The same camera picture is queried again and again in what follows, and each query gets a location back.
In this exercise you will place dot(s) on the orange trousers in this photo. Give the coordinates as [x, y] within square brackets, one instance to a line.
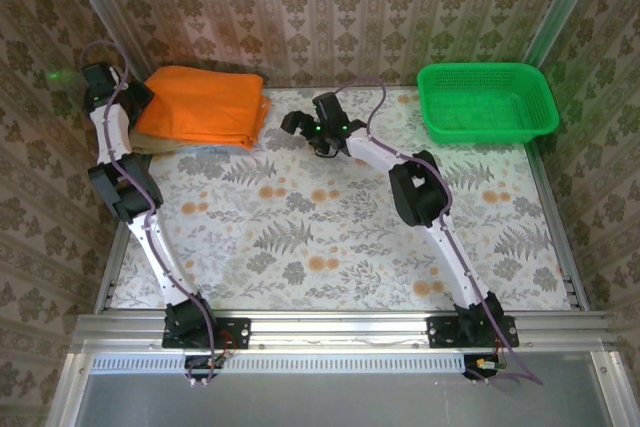
[200, 107]

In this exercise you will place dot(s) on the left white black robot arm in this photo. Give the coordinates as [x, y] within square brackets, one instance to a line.
[155, 257]

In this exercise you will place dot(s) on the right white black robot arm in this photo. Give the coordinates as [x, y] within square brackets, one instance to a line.
[450, 257]

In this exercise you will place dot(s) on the beige folded trousers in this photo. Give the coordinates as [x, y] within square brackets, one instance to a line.
[150, 144]

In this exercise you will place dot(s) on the floral patterned table cover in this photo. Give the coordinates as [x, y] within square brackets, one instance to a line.
[320, 247]

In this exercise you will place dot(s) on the green plastic basket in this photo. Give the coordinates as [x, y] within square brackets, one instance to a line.
[485, 107]

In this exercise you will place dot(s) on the grey metal panel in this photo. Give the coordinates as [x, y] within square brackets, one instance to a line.
[325, 402]

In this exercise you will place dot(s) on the aluminium frame post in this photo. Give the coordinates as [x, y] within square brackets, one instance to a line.
[565, 7]
[107, 22]

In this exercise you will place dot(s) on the wide aluminium table rail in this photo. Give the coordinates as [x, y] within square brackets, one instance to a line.
[340, 329]

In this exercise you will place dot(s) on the black connector bracket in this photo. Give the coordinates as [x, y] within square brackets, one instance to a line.
[482, 364]
[200, 361]

